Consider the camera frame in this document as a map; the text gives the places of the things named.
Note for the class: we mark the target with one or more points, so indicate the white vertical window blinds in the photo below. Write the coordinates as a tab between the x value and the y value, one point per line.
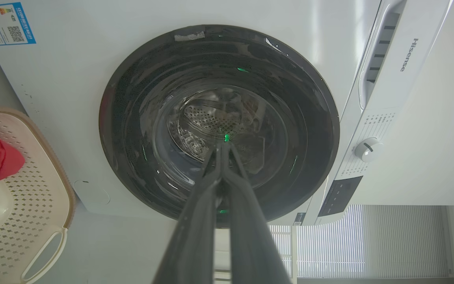
369	240

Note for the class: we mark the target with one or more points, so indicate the white program dial knob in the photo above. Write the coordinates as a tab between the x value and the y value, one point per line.
368	149

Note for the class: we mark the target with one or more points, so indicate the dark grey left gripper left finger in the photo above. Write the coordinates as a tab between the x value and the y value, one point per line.
195	236

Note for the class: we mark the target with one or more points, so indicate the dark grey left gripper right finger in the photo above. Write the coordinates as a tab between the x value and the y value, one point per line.
250	236

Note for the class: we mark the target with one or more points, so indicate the white Hisense washing machine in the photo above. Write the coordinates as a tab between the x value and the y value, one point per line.
73	90

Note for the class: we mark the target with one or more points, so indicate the blue energy label sticker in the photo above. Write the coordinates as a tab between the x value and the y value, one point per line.
5	23

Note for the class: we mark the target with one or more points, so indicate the white detergent drawer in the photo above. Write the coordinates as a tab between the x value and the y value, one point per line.
388	39

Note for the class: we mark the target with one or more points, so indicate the cream perforated laundry basket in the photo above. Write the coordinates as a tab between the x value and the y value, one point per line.
30	205

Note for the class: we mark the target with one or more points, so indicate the dark round washing machine door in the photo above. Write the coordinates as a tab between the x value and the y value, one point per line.
164	118

